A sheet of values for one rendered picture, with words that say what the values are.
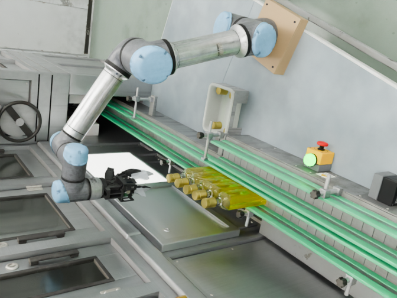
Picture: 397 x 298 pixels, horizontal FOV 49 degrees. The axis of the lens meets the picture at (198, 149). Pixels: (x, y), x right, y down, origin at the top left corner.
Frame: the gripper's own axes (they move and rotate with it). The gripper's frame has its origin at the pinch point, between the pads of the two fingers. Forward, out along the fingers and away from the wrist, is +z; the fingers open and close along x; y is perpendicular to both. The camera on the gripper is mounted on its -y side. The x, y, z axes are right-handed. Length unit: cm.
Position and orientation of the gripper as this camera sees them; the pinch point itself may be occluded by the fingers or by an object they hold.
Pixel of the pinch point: (147, 180)
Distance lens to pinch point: 162.2
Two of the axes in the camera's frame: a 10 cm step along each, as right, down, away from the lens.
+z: 8.0, -0.4, 5.9
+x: 2.1, -9.1, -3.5
